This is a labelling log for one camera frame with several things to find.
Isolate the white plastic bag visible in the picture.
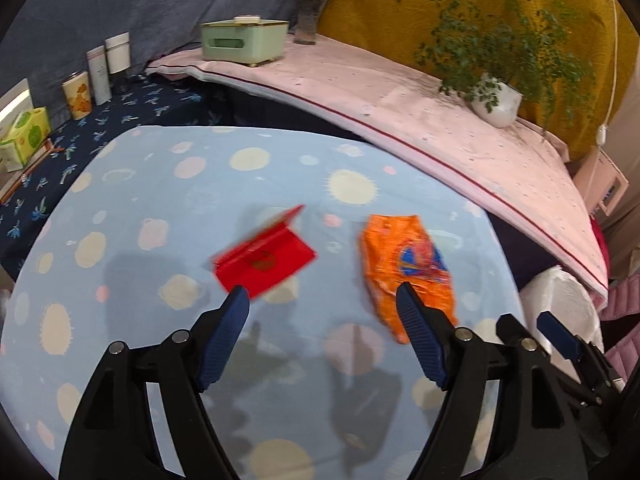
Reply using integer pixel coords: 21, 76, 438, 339
517, 266, 607, 361

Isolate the brown wooden board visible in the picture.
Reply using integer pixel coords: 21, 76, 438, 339
0, 145, 63, 206

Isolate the green tissue box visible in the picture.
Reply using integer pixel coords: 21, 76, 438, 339
0, 106, 52, 172

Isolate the mustard yellow cloth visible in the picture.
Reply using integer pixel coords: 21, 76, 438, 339
317, 0, 640, 161

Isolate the pink quilt with red piping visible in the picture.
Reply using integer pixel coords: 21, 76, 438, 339
145, 35, 611, 303

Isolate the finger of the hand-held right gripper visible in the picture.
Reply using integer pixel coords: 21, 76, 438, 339
536, 311, 627, 398

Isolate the pink appliance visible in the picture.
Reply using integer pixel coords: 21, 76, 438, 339
572, 145, 631, 218

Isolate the red box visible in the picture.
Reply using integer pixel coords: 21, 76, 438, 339
210, 204, 319, 301

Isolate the pink padded jacket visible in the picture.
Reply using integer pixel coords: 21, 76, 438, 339
597, 270, 640, 391

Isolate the orange snack wrapper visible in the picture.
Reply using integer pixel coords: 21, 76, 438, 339
360, 213, 460, 345

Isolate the tall white bottle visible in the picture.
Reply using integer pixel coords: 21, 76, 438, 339
86, 46, 113, 106

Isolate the white flat panel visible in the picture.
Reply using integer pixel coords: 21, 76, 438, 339
0, 78, 32, 126

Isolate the blue-grey backdrop cloth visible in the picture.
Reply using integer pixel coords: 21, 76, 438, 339
0, 0, 301, 126

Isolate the glass vase with pink flowers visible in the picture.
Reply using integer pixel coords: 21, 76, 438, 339
282, 0, 351, 46

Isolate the white cable with switch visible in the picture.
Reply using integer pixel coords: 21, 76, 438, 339
595, 0, 623, 148

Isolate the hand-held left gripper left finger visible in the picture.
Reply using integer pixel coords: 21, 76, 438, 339
59, 285, 251, 480

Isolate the yellow floral tin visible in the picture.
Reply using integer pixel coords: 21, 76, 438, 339
62, 71, 93, 121

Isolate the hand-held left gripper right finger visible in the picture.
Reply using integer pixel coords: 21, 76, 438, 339
395, 281, 591, 480

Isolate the light blue printed tablecloth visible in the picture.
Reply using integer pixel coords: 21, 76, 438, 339
0, 125, 531, 480

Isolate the mint green box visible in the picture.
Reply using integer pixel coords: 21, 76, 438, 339
200, 16, 291, 67

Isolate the red garment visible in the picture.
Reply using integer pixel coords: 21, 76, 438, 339
590, 212, 613, 271

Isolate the green plant in white pot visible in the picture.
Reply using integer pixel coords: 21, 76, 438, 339
392, 0, 596, 133

